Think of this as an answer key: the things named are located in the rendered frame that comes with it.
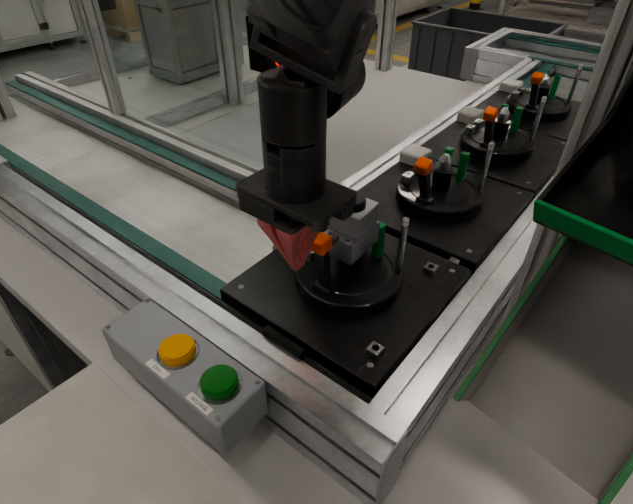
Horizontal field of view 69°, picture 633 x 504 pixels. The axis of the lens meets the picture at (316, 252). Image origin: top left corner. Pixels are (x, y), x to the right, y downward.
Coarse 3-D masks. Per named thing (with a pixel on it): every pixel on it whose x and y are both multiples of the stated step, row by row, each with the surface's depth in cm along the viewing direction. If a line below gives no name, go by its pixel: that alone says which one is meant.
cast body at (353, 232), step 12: (360, 204) 53; (372, 204) 54; (360, 216) 52; (372, 216) 54; (336, 228) 55; (348, 228) 54; (360, 228) 53; (372, 228) 56; (348, 240) 54; (360, 240) 54; (372, 240) 57; (336, 252) 55; (348, 252) 54; (360, 252) 56
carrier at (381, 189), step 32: (416, 160) 85; (448, 160) 72; (384, 192) 78; (416, 192) 75; (448, 192) 75; (480, 192) 74; (512, 192) 78; (416, 224) 71; (448, 224) 71; (480, 224) 71; (512, 224) 73; (448, 256) 66; (480, 256) 65
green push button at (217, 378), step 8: (208, 368) 50; (216, 368) 50; (224, 368) 50; (232, 368) 50; (208, 376) 49; (216, 376) 49; (224, 376) 49; (232, 376) 49; (200, 384) 48; (208, 384) 48; (216, 384) 48; (224, 384) 48; (232, 384) 48; (208, 392) 48; (216, 392) 48; (224, 392) 48; (232, 392) 48; (216, 400) 48
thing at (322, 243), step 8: (320, 232) 52; (320, 240) 51; (328, 240) 51; (336, 240) 53; (312, 248) 51; (320, 248) 50; (328, 248) 51; (320, 256) 52; (328, 256) 53; (320, 264) 53; (328, 264) 54; (320, 272) 54; (328, 272) 54; (320, 280) 55; (328, 280) 55
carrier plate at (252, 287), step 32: (416, 256) 65; (224, 288) 60; (256, 288) 60; (288, 288) 60; (416, 288) 60; (448, 288) 60; (256, 320) 58; (288, 320) 56; (320, 320) 56; (352, 320) 56; (384, 320) 56; (416, 320) 56; (320, 352) 52; (352, 352) 52; (384, 352) 52
